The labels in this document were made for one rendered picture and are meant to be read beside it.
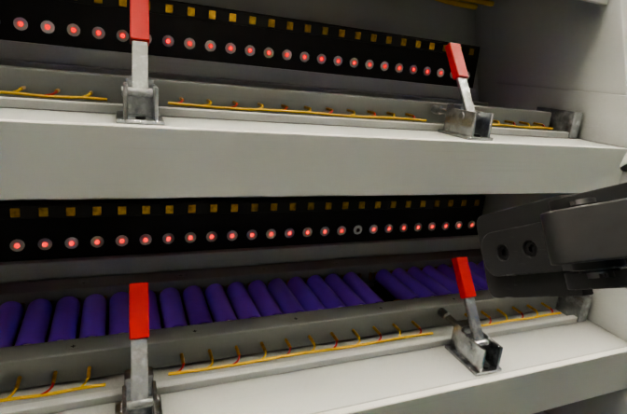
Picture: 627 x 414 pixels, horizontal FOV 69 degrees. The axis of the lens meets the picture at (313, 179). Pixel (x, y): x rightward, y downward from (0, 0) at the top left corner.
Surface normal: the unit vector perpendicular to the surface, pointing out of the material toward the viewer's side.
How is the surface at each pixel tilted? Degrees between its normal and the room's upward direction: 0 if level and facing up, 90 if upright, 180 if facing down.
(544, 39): 90
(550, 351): 18
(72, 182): 108
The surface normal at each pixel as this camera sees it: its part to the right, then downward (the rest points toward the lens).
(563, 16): -0.92, 0.00
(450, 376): 0.11, -0.97
